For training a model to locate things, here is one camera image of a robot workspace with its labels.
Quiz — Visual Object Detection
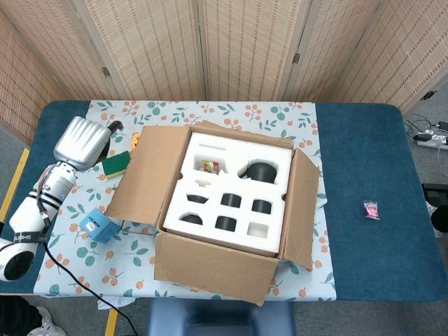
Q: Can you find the cardboard box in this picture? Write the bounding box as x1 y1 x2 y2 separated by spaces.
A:
104 120 322 307

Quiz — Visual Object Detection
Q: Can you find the white foam insert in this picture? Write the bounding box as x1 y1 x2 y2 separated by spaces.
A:
161 131 294 259

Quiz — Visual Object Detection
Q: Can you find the floral print tablecloth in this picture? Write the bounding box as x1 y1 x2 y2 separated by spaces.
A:
34 100 337 302

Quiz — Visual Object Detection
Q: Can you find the black equipment case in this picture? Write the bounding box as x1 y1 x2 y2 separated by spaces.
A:
422 183 448 214

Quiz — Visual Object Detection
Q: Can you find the green yellow sponge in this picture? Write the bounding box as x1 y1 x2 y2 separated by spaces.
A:
101 150 132 179

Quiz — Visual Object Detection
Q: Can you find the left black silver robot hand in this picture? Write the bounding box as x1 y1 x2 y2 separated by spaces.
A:
52 116 124 172

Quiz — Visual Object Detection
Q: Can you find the bamboo folding screen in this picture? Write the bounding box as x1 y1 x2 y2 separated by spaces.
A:
0 0 448 141

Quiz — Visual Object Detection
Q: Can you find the black trouser leg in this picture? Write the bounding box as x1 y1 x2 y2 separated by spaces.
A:
0 295 43 336

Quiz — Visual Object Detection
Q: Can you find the blue velvet table cover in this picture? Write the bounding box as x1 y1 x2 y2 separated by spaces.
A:
0 100 441 302

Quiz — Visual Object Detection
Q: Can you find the black teapot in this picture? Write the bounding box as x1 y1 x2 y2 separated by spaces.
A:
239 159 280 185

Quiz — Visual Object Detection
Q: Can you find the small blue carton box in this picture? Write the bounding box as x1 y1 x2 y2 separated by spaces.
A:
79 207 123 245

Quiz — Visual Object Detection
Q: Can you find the black floor cable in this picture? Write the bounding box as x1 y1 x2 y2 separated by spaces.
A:
405 113 448 136

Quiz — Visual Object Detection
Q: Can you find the white sneaker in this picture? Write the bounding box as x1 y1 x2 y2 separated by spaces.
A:
33 307 67 336

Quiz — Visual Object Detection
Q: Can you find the pink candy packet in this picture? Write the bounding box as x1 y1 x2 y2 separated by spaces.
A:
363 199 381 221

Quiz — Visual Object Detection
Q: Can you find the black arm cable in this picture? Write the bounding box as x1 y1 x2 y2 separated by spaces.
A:
43 241 139 336

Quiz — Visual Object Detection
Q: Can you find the white power strip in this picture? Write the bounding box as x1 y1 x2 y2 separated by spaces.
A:
414 131 448 148

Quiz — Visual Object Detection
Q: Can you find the white paper scrap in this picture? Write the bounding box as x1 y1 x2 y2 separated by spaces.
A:
97 296 136 311

